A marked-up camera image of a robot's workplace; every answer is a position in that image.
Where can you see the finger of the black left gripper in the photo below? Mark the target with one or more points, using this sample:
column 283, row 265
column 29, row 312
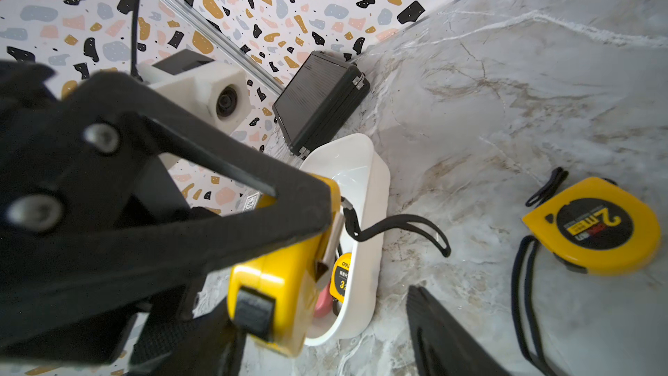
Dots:
column 87, row 244

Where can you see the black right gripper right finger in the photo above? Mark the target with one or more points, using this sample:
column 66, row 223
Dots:
column 441, row 345

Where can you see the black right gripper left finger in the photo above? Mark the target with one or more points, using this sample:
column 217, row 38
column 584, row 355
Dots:
column 208, row 345

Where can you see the yellow 3m tape measure large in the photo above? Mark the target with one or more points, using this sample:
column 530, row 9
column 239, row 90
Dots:
column 273, row 298

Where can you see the yellow 2m tape measure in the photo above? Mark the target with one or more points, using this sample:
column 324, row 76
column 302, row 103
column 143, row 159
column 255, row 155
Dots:
column 591, row 227

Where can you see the pink tape measure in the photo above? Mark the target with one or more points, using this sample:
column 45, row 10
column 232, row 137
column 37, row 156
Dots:
column 326, row 303

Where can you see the yellow 3m tape measure lower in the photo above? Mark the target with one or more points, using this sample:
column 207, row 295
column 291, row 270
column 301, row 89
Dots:
column 339, row 278

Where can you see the white storage box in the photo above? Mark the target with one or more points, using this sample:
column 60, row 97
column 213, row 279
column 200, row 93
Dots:
column 364, row 180

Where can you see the black flat case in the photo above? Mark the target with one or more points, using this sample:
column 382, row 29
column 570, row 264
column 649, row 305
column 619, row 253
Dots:
column 317, row 102

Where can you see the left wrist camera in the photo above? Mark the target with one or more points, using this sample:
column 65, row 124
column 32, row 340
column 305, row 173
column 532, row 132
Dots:
column 188, row 106

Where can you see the aluminium left corner post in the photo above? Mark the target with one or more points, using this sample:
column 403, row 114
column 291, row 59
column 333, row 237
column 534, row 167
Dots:
column 227, row 46

